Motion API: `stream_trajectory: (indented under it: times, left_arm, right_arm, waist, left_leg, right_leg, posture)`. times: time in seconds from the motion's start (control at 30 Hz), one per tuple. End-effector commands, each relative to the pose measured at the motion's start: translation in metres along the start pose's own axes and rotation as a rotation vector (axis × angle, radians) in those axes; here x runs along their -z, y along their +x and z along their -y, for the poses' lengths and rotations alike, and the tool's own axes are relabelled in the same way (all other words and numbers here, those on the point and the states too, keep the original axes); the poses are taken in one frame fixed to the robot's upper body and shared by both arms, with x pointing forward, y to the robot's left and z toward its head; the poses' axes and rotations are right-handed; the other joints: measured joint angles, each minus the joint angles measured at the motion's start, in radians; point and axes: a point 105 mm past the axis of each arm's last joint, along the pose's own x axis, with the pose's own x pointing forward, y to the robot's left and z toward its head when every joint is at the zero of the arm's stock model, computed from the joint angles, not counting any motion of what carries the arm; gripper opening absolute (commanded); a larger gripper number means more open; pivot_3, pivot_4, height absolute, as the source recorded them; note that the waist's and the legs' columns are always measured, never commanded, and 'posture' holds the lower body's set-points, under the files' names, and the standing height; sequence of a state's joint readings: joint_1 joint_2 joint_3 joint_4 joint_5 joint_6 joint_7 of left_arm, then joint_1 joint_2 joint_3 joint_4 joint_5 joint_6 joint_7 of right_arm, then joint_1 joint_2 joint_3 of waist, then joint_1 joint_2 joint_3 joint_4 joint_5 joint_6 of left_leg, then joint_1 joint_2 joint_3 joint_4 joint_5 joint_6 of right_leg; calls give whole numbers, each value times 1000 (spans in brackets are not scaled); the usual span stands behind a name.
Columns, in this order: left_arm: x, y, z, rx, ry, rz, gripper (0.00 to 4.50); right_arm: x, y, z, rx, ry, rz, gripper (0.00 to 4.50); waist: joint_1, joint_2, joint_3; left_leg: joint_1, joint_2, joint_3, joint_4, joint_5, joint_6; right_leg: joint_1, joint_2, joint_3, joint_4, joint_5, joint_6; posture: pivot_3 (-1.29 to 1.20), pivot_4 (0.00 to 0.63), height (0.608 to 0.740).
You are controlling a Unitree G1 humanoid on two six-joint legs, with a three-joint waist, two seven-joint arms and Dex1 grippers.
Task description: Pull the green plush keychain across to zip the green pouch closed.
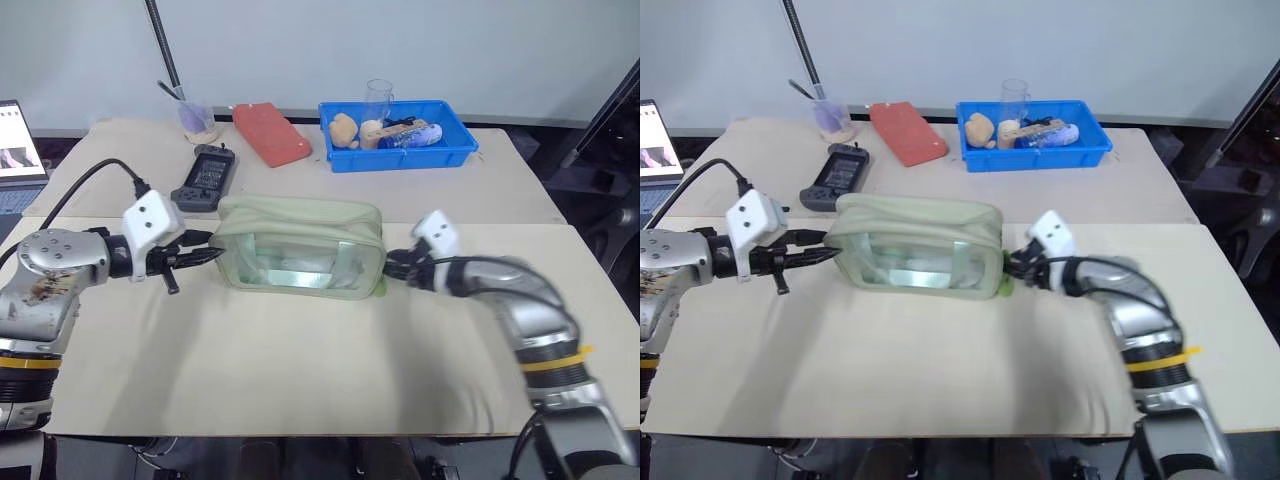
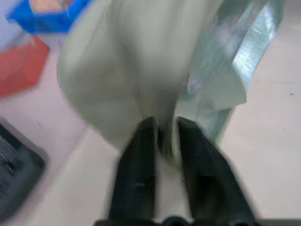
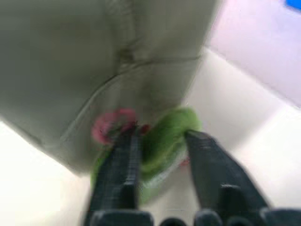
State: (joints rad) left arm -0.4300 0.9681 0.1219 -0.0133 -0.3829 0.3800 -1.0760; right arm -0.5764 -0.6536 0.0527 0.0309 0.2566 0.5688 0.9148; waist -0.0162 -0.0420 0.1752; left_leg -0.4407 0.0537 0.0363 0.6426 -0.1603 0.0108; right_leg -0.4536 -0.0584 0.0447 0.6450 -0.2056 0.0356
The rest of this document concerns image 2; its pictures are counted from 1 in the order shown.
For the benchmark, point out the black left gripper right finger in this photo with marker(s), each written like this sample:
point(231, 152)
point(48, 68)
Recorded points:
point(207, 179)

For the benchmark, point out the dark grey ribbed object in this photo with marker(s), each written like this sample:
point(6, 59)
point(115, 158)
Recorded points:
point(16, 169)

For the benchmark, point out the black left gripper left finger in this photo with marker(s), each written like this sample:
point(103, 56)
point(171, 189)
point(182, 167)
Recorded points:
point(136, 176)

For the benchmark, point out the orange items in blue bin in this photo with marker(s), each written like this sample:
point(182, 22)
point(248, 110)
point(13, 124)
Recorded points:
point(47, 4)

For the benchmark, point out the pale green bag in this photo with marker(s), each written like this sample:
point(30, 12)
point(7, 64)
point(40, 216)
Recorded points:
point(122, 70)

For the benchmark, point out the red plastic bin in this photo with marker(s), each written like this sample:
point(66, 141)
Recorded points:
point(20, 66)

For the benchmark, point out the blue plastic bin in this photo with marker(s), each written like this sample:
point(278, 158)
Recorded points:
point(44, 21)

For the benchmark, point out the green mesh zip pouch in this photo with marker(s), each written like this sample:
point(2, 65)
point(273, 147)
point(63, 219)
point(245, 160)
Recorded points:
point(218, 77)

